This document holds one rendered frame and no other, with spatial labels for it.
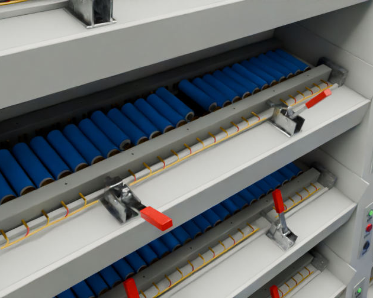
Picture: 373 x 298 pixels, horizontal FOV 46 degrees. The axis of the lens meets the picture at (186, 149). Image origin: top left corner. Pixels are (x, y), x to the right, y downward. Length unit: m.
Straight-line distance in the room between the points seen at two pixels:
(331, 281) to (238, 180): 0.46
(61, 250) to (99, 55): 0.18
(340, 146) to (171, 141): 0.38
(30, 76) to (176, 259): 0.36
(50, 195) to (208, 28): 0.23
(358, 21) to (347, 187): 0.29
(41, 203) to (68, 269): 0.07
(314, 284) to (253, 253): 0.27
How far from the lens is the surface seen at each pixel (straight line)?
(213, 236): 0.67
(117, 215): 0.46
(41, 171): 0.48
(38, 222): 0.45
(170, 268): 0.63
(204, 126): 0.55
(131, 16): 0.40
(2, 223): 0.44
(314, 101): 0.57
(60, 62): 0.37
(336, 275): 0.96
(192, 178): 0.51
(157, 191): 0.49
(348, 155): 0.81
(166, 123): 0.55
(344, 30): 0.75
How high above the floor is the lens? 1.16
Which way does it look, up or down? 27 degrees down
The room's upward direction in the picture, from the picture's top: 4 degrees counter-clockwise
